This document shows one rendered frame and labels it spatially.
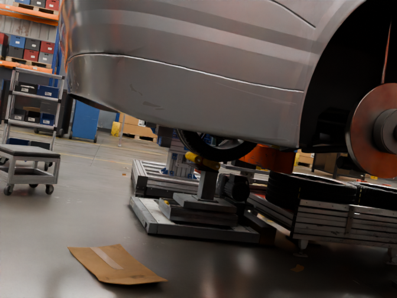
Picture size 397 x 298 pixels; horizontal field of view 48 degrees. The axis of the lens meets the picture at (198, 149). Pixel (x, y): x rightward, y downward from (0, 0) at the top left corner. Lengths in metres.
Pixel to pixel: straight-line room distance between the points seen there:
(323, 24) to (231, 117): 0.38
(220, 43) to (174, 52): 0.13
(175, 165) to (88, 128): 5.21
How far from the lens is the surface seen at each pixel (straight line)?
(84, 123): 9.33
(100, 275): 2.15
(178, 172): 4.31
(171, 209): 3.04
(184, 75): 1.18
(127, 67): 1.19
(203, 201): 3.20
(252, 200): 3.68
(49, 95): 4.89
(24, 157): 3.54
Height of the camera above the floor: 0.76
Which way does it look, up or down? 3 degrees down
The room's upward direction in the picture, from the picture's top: 10 degrees clockwise
